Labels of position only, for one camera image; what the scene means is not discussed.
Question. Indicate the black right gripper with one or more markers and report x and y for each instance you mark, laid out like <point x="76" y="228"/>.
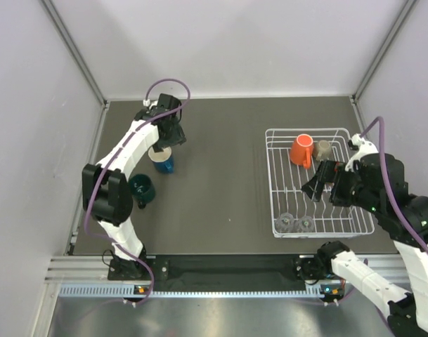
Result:
<point x="327" y="172"/>

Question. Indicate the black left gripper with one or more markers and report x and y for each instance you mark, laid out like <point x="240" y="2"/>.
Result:
<point x="177" y="137"/>

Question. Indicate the blue mug white interior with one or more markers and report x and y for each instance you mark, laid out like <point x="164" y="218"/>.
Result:
<point x="163" y="161"/>

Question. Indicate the beige ceramic cup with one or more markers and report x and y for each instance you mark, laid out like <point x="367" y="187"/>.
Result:
<point x="322" y="150"/>

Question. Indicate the large orange mug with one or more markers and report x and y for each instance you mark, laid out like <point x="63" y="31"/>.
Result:
<point x="302" y="150"/>

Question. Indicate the clear glass cup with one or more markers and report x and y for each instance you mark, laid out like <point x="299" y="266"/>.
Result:
<point x="305" y="224"/>
<point x="284" y="223"/>

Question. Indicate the dark green glass cup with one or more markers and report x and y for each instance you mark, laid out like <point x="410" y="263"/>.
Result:
<point x="142" y="190"/>

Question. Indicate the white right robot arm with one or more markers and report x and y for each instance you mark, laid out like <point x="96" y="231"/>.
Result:
<point x="375" y="183"/>

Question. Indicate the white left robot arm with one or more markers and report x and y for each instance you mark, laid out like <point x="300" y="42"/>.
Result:
<point x="106" y="195"/>

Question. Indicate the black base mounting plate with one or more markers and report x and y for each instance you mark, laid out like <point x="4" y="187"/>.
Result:
<point x="228" y="273"/>

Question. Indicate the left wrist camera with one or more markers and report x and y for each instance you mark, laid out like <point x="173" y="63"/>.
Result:
<point x="149" y="103"/>

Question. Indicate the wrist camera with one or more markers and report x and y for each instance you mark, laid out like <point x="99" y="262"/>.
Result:
<point x="361" y="147"/>
<point x="149" y="103"/>

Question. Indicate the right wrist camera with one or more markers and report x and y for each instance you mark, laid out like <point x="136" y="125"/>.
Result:
<point x="361" y="147"/>

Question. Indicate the aluminium slotted cable rail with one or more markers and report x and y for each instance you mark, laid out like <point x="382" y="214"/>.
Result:
<point x="136" y="291"/>

